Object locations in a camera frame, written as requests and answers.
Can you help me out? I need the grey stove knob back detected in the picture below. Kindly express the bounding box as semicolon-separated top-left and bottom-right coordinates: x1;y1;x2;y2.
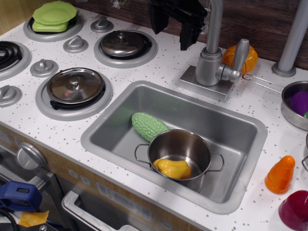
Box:
90;16;114;33

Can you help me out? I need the green bumpy toy gourd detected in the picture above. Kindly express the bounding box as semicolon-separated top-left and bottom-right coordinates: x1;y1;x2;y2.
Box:
131;112;170;141

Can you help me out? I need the grey stove knob middle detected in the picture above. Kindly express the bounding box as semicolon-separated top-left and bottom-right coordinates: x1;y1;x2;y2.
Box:
63;35;89;53

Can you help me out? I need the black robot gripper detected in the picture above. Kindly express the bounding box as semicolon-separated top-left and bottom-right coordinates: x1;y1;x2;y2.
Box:
147;0;207;51

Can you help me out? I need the green square toy dish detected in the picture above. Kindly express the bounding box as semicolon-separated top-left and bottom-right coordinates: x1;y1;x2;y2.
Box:
32;21;69;33

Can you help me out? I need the grey stove knob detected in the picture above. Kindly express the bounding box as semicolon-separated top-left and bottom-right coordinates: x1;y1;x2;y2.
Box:
30;59;59;77
90;16;114;33
63;35;89;53

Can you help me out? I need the yellow toy pepper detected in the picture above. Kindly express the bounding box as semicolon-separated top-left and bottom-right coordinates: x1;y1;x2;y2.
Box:
153;159;192;179

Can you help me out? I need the grey vertical pole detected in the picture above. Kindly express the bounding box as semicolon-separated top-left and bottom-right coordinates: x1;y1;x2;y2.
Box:
272;0;308;77

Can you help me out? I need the purple toy eggplant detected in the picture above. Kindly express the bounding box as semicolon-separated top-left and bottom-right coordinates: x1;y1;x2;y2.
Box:
290;91;308;116

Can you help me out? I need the steel lid burner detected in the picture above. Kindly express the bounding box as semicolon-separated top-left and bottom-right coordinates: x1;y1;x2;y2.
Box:
100;31;145;57
46;68;105;104

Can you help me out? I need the grey stove knob left edge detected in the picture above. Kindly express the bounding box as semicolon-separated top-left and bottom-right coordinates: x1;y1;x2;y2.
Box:
0;85;22;107

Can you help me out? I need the orange toy pumpkin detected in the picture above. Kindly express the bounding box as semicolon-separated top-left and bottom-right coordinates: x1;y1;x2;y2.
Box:
222;45;258;75

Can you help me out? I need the silver toy faucet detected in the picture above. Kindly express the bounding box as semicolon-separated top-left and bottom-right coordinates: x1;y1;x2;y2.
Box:
179;0;250;102

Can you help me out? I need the steel pot with handles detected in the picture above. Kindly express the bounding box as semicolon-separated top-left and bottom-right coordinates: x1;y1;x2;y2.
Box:
134;129;225;192

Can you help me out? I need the grey oven door handle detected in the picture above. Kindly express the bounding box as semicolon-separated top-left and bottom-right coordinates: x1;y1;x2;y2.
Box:
61;190;142;231

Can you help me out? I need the black cable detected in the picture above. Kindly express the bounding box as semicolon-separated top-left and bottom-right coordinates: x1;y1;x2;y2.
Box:
0;208;19;231

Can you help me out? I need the grey stove knob front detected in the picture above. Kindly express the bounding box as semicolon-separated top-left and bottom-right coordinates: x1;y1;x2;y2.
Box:
30;59;59;77

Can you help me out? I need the dark red toy vegetable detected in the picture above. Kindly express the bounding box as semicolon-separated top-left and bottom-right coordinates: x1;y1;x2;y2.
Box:
278;190;308;231

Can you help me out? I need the orange toy carrot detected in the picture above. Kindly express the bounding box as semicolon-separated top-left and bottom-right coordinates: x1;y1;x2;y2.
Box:
265;155;295;194

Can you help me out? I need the steel lid back burner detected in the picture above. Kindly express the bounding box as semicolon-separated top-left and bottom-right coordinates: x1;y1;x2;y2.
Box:
100;31;145;57

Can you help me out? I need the yellow tape piece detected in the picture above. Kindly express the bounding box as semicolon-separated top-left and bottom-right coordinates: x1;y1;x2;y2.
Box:
18;210;49;228

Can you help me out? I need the grey oven dial knob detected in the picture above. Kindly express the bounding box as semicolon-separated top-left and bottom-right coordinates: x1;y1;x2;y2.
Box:
15;142;47;170

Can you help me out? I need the black coil burner left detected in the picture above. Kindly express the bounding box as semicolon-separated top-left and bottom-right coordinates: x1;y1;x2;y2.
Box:
0;41;22;71

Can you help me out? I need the grey sink basin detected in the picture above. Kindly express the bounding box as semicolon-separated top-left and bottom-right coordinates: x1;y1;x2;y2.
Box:
81;81;268;214

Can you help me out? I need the steel saucepan with handle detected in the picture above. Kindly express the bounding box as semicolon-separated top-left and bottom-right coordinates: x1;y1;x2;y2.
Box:
242;74;308;130

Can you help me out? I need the steel lid front burner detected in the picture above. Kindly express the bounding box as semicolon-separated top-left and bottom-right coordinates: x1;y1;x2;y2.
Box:
46;68;105;104

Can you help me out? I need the green toy plate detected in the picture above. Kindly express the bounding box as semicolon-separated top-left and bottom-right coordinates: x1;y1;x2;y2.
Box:
32;1;77;25

